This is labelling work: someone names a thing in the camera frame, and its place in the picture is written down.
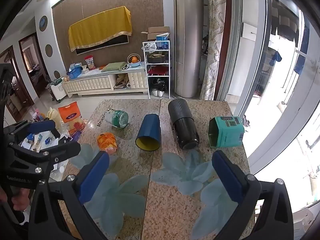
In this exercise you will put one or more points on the green cushion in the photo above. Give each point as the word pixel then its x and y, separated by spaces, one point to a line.
pixel 113 67

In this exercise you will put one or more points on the blue cup yellow inside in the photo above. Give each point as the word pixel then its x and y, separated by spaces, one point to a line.
pixel 150 130

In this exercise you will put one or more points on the cream plastic bag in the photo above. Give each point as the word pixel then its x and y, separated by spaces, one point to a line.
pixel 53 116

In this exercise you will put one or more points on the orange shopping bag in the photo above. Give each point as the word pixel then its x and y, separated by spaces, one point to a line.
pixel 71 116

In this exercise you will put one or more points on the black television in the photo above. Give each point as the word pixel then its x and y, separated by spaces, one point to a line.
pixel 105 45

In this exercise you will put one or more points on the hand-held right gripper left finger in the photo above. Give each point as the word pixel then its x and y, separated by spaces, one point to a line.
pixel 94 177

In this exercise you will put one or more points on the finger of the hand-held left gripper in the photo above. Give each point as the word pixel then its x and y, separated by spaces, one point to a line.
pixel 63 150
pixel 41 126

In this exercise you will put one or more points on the black tumbler cup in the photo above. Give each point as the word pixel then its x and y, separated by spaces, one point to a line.
pixel 183 125

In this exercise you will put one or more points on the red folded cloth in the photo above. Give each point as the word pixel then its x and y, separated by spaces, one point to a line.
pixel 157 70

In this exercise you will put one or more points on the silver tower air conditioner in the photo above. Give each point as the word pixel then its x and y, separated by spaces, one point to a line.
pixel 188 42

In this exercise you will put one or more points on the pile of assorted packets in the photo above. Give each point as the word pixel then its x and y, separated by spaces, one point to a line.
pixel 37 140

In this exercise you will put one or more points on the patterned beige curtain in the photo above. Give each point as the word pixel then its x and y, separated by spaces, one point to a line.
pixel 212 42

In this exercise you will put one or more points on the blue plastic basket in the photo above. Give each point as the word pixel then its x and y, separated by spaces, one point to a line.
pixel 74 73

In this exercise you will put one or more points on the small blue hanging cloth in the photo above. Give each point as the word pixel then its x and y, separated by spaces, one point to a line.
pixel 277 57

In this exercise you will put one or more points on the glass sliding door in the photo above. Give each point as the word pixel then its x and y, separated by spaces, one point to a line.
pixel 232 55

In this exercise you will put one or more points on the large blue hanging cloth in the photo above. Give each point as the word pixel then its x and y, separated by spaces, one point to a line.
pixel 300 64

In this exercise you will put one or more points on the round wall ornament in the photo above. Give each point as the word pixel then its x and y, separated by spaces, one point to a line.
pixel 43 23
pixel 49 50
pixel 56 75

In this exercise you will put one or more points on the open cardboard box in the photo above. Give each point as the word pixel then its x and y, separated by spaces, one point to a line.
pixel 153 31

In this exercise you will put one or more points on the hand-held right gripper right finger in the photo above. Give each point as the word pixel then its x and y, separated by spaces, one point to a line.
pixel 227 177

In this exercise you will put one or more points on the white plastic bag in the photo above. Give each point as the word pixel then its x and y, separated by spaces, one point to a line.
pixel 150 46

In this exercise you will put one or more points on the white padded television cabinet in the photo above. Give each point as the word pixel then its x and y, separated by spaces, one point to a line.
pixel 95 82

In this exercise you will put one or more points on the yellow cloth cover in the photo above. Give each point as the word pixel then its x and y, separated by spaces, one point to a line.
pixel 100 25

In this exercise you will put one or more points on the black shoes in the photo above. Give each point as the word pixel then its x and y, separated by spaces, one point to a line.
pixel 158 83

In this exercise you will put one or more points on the orange patterned cup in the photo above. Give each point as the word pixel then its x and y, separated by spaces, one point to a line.
pixel 107 142

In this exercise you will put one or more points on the fruit basket with oranges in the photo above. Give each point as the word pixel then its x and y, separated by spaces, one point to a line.
pixel 134 60

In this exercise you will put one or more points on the black bag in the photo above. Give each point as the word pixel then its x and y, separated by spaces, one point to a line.
pixel 157 58

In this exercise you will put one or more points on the green lidded jar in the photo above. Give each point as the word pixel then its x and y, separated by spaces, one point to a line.
pixel 120 119

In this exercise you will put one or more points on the white cardboard box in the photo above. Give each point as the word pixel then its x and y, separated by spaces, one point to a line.
pixel 302 220

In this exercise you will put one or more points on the person's left hand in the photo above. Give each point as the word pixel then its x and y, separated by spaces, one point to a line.
pixel 19 197

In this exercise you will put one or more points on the dark hanging clothes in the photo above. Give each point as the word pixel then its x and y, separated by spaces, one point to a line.
pixel 285 31

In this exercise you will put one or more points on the white suitcase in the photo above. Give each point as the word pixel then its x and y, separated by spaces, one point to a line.
pixel 58 88

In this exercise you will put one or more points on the white shoes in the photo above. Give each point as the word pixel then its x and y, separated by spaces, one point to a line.
pixel 158 93

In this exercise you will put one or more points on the brown wooden door frame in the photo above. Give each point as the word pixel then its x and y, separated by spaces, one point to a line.
pixel 22 55
pixel 18 85

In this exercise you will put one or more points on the teal cardboard box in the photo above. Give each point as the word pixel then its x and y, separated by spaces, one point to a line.
pixel 227 135

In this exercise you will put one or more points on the white metal shelf rack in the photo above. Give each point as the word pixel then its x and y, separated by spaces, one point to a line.
pixel 169 67

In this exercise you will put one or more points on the red snack bag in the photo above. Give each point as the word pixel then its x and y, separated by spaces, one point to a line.
pixel 90 63

